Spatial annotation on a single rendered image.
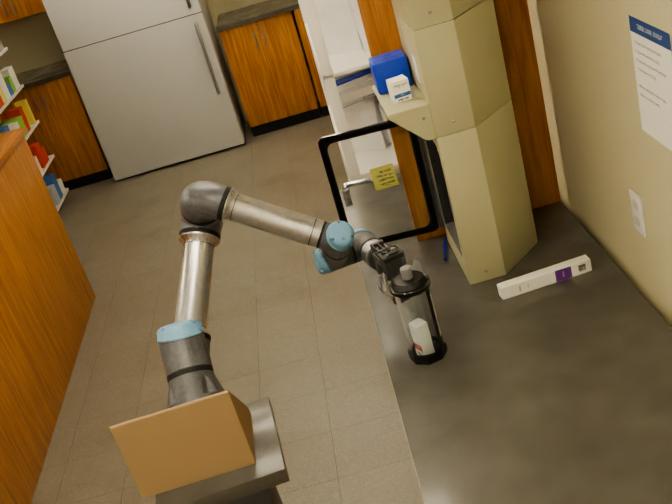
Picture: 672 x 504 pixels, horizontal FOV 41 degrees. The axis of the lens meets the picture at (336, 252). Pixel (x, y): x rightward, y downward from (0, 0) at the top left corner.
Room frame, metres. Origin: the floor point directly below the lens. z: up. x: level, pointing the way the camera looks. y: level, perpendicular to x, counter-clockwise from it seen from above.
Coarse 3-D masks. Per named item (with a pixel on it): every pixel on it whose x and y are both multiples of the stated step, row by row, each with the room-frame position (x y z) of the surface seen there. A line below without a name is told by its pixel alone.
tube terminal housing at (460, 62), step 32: (416, 32) 2.28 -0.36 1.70; (448, 32) 2.28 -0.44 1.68; (480, 32) 2.36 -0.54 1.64; (416, 64) 2.36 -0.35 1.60; (448, 64) 2.28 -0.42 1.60; (480, 64) 2.34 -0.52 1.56; (448, 96) 2.28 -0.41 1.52; (480, 96) 2.32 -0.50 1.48; (448, 128) 2.28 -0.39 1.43; (480, 128) 2.29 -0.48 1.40; (512, 128) 2.40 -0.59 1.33; (448, 160) 2.28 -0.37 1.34; (480, 160) 2.28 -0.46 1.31; (512, 160) 2.38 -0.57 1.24; (448, 192) 2.30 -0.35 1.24; (480, 192) 2.28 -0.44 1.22; (512, 192) 2.36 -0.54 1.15; (480, 224) 2.28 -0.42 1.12; (512, 224) 2.34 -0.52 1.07; (480, 256) 2.28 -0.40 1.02; (512, 256) 2.31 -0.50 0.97
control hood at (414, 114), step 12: (384, 96) 2.47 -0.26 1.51; (420, 96) 2.37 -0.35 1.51; (384, 108) 2.37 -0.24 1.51; (396, 108) 2.33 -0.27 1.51; (408, 108) 2.30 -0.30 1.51; (420, 108) 2.28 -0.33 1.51; (396, 120) 2.29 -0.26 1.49; (408, 120) 2.29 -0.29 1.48; (420, 120) 2.28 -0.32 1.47; (432, 120) 2.29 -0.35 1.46; (420, 132) 2.29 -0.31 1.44; (432, 132) 2.28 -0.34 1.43
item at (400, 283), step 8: (408, 272) 1.98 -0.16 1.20; (416, 272) 2.01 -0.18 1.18; (400, 280) 1.99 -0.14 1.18; (408, 280) 1.98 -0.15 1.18; (416, 280) 1.97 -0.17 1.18; (424, 280) 1.97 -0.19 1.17; (392, 288) 1.99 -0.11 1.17; (400, 288) 1.96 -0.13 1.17; (408, 288) 1.95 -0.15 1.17; (416, 288) 1.95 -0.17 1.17
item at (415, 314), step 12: (420, 288) 1.95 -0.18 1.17; (396, 300) 1.98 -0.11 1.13; (408, 300) 1.95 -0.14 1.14; (420, 300) 1.95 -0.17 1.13; (408, 312) 1.96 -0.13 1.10; (420, 312) 1.95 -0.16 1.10; (408, 324) 1.96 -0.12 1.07; (420, 324) 1.95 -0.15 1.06; (432, 324) 1.96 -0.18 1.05; (408, 336) 1.97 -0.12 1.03; (420, 336) 1.95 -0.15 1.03; (432, 336) 1.95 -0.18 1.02; (420, 348) 1.96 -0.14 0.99; (432, 348) 1.95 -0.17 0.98
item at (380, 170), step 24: (336, 144) 2.62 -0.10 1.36; (360, 144) 2.62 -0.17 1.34; (384, 144) 2.61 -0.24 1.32; (408, 144) 2.60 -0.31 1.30; (336, 168) 2.63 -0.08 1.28; (360, 168) 2.62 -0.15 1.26; (384, 168) 2.61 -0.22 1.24; (408, 168) 2.60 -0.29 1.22; (360, 192) 2.62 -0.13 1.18; (384, 192) 2.61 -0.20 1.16; (408, 192) 2.60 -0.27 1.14; (360, 216) 2.62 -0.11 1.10; (384, 216) 2.61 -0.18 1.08; (408, 216) 2.60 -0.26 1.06
